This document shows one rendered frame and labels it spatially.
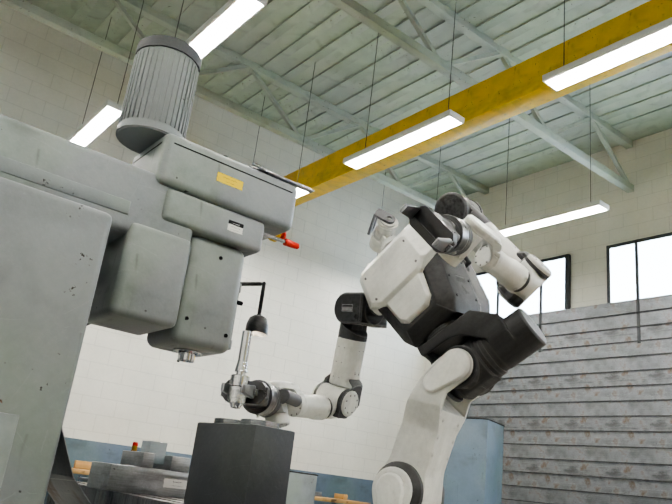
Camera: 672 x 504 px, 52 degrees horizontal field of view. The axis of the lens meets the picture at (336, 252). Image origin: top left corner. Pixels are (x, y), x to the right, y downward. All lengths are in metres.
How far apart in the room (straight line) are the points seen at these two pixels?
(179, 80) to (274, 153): 8.62
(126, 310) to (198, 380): 7.56
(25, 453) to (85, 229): 0.52
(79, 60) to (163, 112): 7.73
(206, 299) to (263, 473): 0.62
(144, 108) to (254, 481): 1.11
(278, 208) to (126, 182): 0.48
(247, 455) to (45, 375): 0.49
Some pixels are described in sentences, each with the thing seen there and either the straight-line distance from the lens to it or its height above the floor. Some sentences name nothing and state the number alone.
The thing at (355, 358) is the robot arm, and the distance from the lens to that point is 2.09.
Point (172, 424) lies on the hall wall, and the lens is 9.25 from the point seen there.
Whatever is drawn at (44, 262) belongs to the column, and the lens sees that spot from 1.71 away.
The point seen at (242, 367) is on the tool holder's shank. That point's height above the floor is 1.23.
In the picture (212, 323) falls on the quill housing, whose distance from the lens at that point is 2.00.
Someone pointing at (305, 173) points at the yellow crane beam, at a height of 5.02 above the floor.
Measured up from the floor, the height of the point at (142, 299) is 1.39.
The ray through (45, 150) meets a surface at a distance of 1.91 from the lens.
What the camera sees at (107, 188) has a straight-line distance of 1.93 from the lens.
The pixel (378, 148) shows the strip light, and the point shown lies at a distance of 7.05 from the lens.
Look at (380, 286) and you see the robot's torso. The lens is 1.93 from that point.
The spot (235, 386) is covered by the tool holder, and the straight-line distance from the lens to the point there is 1.70.
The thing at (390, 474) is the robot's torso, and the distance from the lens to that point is 1.80.
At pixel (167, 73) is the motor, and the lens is 2.16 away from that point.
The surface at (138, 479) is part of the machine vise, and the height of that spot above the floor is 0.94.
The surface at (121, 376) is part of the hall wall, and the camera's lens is 8.98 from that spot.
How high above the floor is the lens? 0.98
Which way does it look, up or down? 19 degrees up
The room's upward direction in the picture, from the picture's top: 7 degrees clockwise
